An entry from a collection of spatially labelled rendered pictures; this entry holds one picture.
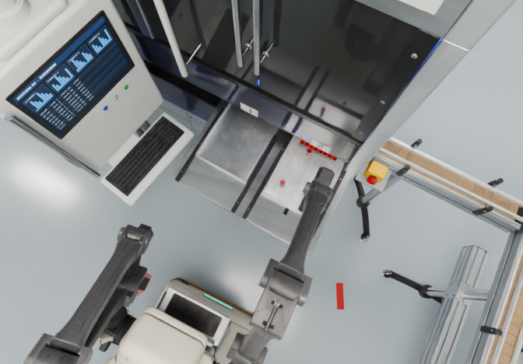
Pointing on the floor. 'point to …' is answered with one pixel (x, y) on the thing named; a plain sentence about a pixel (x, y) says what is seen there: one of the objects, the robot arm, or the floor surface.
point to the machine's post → (443, 60)
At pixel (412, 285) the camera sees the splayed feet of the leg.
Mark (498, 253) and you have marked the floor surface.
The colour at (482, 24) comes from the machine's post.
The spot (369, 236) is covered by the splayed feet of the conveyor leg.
